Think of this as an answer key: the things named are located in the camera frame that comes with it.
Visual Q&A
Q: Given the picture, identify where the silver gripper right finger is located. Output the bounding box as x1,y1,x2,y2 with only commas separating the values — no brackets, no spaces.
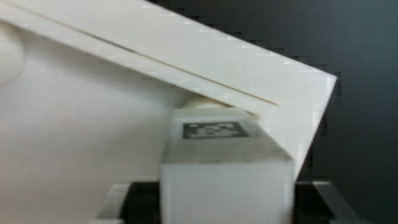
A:
292,181,372,224

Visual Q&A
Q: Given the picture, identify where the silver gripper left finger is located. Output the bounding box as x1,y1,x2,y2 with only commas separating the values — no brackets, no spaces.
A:
93,182,161,224

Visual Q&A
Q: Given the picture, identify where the white table leg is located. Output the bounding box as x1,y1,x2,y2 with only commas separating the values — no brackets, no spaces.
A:
159,99,294,224

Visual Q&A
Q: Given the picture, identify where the white square tabletop part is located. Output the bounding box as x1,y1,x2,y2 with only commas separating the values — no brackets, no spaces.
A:
0,0,335,224

